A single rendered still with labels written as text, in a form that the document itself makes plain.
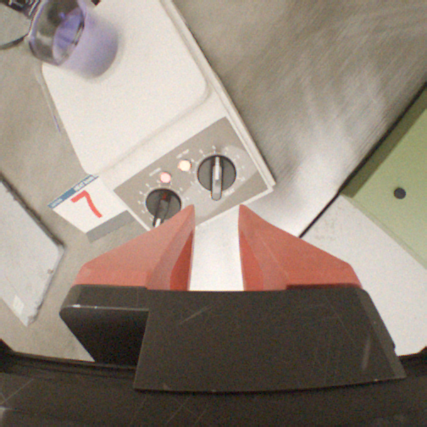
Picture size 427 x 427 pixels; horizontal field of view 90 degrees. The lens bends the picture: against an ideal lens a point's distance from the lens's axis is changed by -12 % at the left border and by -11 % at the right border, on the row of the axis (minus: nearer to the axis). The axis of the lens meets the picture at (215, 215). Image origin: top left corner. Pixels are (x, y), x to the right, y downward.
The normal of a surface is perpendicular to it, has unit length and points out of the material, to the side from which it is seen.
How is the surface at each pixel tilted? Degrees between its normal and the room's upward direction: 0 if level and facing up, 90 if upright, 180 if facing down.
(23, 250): 0
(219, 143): 30
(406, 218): 0
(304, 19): 0
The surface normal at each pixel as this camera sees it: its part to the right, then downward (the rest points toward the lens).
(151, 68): -0.27, 0.15
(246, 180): 0.00, 0.58
